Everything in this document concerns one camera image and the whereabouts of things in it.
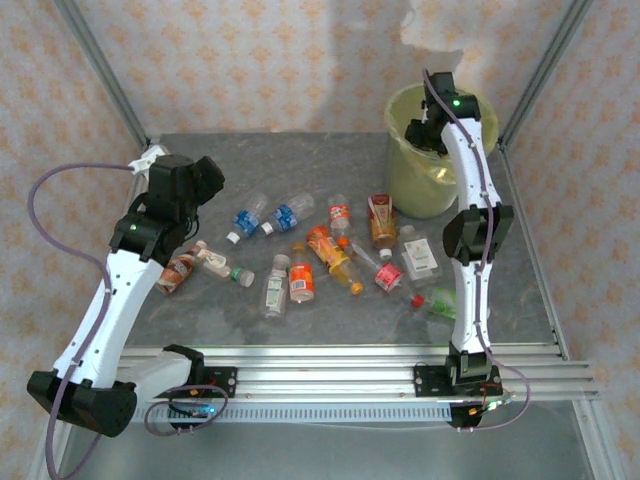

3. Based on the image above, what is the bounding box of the clear bottle red label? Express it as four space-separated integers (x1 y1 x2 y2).
348 242 426 309

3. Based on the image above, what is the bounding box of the yellow-green translucent bin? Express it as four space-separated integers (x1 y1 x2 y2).
383 82 500 220

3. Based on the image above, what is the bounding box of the amber tea bottle red label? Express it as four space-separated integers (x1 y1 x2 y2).
367 193 399 261

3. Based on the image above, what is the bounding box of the clear bottle green cap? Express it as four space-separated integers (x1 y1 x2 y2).
195 245 256 288

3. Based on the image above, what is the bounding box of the aluminium rail beam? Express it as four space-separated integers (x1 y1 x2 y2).
117 342 601 402

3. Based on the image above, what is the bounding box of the flat clear bottle white label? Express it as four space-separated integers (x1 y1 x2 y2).
398 224 444 288

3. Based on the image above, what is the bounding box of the orange juice bottle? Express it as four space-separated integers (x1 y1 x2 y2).
305 224 365 296

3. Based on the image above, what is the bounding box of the aluminium frame post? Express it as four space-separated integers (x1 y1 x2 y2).
498 0 596 149
52 0 151 146

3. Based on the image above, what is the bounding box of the clear bottle blue label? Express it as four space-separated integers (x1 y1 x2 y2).
225 192 269 246
260 191 316 236

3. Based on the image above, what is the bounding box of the small circuit board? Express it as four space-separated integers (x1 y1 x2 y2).
469 394 517 417
168 402 217 420

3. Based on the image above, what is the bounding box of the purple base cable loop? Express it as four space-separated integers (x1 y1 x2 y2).
143 383 230 438

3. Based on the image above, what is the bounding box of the squat bottle orange label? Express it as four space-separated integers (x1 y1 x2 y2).
288 242 317 304

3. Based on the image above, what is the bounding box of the clear bottle green label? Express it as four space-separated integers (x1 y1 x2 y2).
425 286 459 320

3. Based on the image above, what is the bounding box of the aluminium table side rail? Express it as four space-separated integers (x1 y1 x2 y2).
27 142 161 480
497 139 629 480

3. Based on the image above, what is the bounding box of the clear bottle orange-red label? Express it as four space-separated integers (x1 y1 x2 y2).
327 193 353 250

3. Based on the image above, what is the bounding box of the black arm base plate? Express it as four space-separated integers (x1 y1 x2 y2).
413 363 502 400
148 366 239 401

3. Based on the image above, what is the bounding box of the clear bottle white-green label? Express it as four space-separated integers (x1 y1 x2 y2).
259 253 291 320

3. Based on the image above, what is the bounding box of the perforated grey cable tray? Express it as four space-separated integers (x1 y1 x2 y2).
134 402 454 425

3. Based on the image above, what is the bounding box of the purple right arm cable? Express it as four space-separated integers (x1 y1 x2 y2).
421 68 532 434

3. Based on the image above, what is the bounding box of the brown label drink bottle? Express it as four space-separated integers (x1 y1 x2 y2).
155 239 207 296

